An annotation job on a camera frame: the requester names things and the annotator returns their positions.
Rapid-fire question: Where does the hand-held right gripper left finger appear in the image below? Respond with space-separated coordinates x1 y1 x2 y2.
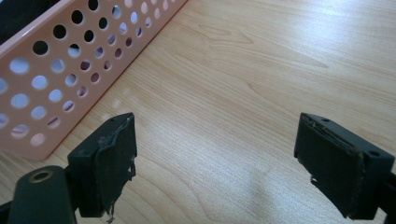
66 112 138 224

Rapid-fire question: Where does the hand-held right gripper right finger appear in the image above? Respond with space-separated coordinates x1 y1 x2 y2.
293 112 396 221

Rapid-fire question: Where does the pink perforated plastic basket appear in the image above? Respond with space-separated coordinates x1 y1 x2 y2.
0 0 190 161

